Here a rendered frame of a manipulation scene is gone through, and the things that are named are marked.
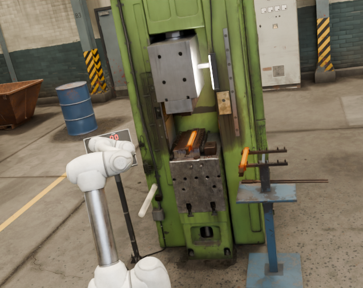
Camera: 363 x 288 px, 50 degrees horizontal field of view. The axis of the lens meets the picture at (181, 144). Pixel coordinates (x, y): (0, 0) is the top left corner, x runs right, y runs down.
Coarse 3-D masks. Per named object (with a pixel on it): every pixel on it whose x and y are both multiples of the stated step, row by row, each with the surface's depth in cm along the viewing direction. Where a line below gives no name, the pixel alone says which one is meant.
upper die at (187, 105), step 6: (168, 102) 278; (174, 102) 278; (180, 102) 277; (186, 102) 276; (192, 102) 279; (168, 108) 280; (174, 108) 279; (180, 108) 278; (186, 108) 278; (192, 108) 277
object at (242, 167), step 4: (244, 148) 273; (248, 148) 273; (244, 152) 267; (244, 156) 260; (244, 160) 254; (240, 164) 250; (244, 164) 249; (240, 168) 243; (244, 168) 246; (240, 172) 238; (240, 176) 239
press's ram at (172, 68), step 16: (160, 48) 265; (176, 48) 263; (192, 48) 270; (160, 64) 269; (176, 64) 267; (192, 64) 265; (208, 64) 282; (160, 80) 273; (176, 80) 271; (192, 80) 269; (160, 96) 278; (176, 96) 275; (192, 96) 274
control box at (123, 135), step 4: (112, 132) 286; (116, 132) 287; (120, 132) 287; (124, 132) 287; (128, 132) 288; (96, 136) 284; (100, 136) 284; (104, 136) 285; (108, 136) 285; (116, 136) 286; (120, 136) 286; (124, 136) 287; (128, 136) 287; (84, 140) 282; (88, 140) 282; (116, 140) 285; (120, 140) 286; (124, 140) 286; (128, 140) 287; (84, 144) 282; (88, 148) 281; (88, 152) 281; (92, 152) 281; (136, 160) 285; (132, 164) 284; (136, 164) 284
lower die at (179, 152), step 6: (186, 132) 324; (198, 132) 318; (180, 138) 315; (186, 138) 309; (180, 144) 302; (186, 144) 297; (192, 144) 292; (198, 144) 293; (174, 150) 292; (180, 150) 291; (192, 150) 289; (198, 150) 288; (174, 156) 294; (180, 156) 293; (186, 156) 292; (192, 156) 291
